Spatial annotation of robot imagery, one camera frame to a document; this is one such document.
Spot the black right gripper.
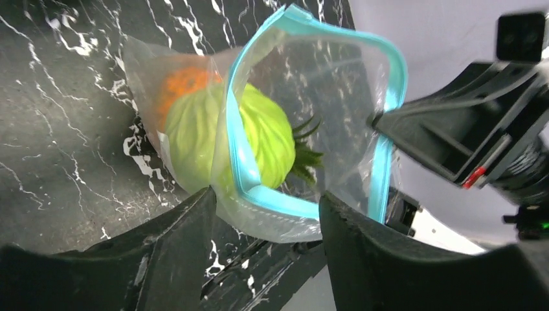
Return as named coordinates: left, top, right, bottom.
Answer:
left=370, top=62, right=548, bottom=206

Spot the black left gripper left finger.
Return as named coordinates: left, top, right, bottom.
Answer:
left=1, top=188, right=216, bottom=310

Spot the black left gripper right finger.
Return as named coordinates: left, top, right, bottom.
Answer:
left=319, top=192, right=548, bottom=310

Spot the toy pineapple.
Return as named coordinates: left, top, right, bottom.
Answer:
left=155, top=67, right=323, bottom=189

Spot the green toy cabbage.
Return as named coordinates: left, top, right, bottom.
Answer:
left=164, top=82, right=297, bottom=195

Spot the clear zip top bag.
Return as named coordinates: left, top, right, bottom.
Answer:
left=122, top=5, right=408, bottom=243

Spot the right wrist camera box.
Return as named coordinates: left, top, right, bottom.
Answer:
left=495, top=10, right=548, bottom=63

